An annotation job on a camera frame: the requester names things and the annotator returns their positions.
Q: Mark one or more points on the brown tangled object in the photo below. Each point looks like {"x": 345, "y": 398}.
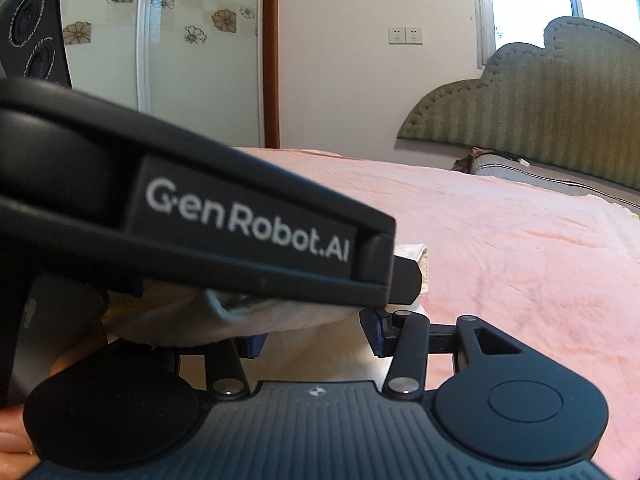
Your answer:
{"x": 466, "y": 160}

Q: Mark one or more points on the pink fleece blanket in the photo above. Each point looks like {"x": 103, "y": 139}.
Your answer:
{"x": 500, "y": 260}

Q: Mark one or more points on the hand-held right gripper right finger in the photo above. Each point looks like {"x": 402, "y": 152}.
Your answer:
{"x": 371, "y": 332}

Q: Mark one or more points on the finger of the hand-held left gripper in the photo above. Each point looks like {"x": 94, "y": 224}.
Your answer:
{"x": 406, "y": 280}

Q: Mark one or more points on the brown wooden door frame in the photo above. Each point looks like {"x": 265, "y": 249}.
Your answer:
{"x": 271, "y": 60}

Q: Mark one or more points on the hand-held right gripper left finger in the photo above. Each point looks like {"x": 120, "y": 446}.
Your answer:
{"x": 252, "y": 347}

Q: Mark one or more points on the white floral wardrobe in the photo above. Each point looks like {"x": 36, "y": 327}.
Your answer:
{"x": 200, "y": 60}

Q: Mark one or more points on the person's left hand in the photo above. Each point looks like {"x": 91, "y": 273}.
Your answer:
{"x": 15, "y": 432}

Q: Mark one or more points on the grey blue mattress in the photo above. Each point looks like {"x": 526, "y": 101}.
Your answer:
{"x": 550, "y": 175}

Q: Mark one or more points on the green padded headboard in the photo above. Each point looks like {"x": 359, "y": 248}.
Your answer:
{"x": 550, "y": 100}

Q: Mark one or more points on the cream white pants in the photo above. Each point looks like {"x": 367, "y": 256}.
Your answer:
{"x": 300, "y": 317}

